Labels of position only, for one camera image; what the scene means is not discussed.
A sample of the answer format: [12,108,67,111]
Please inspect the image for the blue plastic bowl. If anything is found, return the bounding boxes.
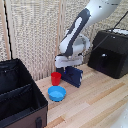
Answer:
[47,85,67,103]

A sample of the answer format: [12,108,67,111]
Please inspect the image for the black hard case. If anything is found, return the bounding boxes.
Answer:
[87,29,128,80]

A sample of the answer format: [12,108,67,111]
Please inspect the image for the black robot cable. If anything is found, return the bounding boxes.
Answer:
[91,10,128,52]

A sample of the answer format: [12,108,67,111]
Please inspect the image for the black fabric storage box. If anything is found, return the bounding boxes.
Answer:
[0,58,49,128]

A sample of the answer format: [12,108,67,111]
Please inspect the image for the red plastic cup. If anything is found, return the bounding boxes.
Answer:
[50,71,63,87]

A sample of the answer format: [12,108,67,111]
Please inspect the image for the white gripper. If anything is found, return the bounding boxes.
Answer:
[54,53,84,74]

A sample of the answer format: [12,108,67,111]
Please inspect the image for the white object on case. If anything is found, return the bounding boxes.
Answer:
[109,28,128,35]

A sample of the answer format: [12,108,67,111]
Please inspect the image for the dark blue rectangular block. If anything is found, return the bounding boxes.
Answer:
[59,65,84,89]

